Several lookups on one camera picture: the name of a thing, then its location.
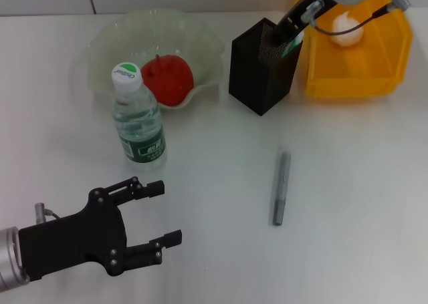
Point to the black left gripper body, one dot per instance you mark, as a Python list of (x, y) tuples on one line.
[(73, 244)]

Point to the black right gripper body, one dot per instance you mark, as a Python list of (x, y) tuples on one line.
[(301, 10)]

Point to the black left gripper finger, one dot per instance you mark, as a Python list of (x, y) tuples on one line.
[(170, 238), (150, 187)]

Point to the green pen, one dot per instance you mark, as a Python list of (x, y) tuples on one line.
[(294, 44)]

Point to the white paper ball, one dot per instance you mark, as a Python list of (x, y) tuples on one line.
[(347, 35)]

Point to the clear green-label water bottle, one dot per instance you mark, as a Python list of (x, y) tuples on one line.
[(138, 123)]

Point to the red round fruit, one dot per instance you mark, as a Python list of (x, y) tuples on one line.
[(170, 80)]

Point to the grey pen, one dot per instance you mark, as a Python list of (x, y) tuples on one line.
[(281, 187)]

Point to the black mesh pen holder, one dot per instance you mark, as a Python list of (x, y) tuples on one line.
[(261, 80)]

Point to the green wavy glass fruit bowl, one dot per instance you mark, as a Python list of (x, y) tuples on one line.
[(187, 40)]

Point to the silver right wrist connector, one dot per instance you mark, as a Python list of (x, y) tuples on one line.
[(312, 10)]

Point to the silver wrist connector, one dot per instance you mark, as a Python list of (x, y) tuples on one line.
[(40, 212), (312, 10)]

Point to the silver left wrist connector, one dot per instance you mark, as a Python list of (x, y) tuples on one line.
[(40, 212)]

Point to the yellow plastic bin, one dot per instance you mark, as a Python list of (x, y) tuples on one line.
[(374, 73)]

